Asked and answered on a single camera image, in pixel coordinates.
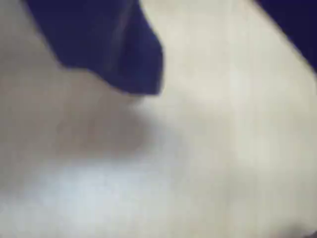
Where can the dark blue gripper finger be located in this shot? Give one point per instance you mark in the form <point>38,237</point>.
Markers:
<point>106,44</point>
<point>297,17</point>

